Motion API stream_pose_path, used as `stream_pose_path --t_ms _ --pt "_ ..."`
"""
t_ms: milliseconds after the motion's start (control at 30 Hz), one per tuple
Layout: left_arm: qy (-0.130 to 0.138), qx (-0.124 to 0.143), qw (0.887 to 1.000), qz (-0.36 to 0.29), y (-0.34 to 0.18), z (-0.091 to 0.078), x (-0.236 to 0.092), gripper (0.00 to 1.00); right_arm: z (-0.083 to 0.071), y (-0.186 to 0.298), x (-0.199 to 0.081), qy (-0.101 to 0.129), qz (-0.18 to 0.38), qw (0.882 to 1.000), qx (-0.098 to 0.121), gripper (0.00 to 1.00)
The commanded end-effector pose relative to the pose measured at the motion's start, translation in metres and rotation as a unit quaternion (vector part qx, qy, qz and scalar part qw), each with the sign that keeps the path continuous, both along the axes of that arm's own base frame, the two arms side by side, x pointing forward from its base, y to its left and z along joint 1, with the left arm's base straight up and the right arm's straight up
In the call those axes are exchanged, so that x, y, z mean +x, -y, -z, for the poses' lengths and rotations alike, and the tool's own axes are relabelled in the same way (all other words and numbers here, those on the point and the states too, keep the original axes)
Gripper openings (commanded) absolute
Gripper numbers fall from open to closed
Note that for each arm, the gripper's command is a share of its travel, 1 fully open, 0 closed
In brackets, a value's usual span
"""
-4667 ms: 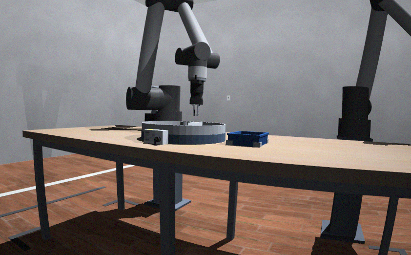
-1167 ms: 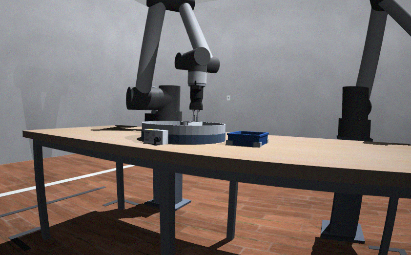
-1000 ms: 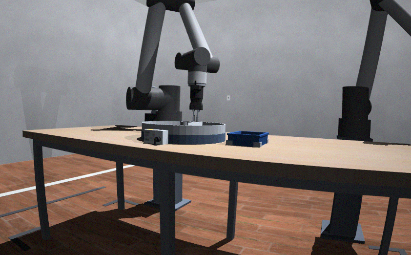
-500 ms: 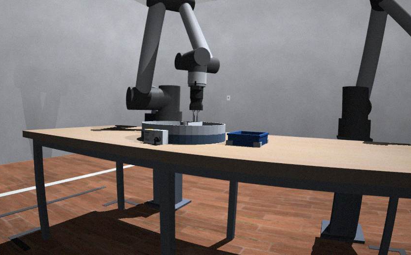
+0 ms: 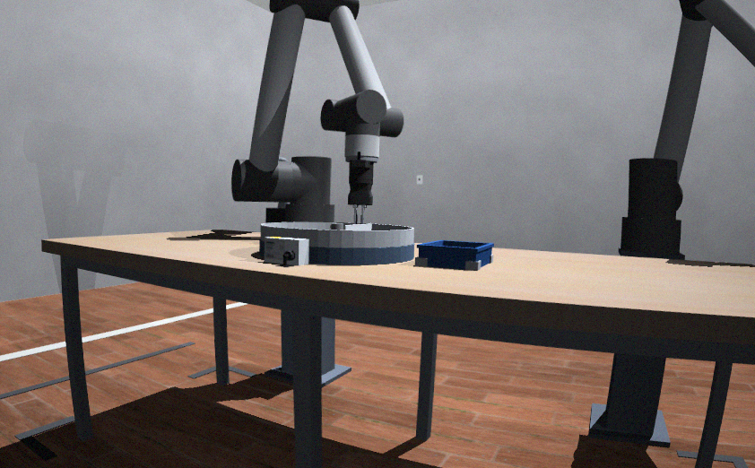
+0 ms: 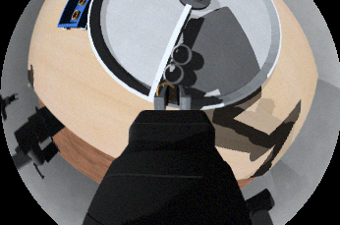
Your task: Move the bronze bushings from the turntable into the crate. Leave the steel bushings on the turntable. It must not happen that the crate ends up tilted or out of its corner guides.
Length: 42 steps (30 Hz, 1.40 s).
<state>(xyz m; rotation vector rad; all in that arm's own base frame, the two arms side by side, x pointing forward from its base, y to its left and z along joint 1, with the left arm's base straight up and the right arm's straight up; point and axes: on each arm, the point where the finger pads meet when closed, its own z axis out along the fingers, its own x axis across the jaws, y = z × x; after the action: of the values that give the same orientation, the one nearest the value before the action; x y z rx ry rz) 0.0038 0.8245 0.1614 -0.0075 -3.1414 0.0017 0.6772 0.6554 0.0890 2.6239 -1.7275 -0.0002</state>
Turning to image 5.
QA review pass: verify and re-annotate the blue open-top crate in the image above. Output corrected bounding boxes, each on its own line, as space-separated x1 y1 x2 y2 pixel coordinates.
417 240 494 269

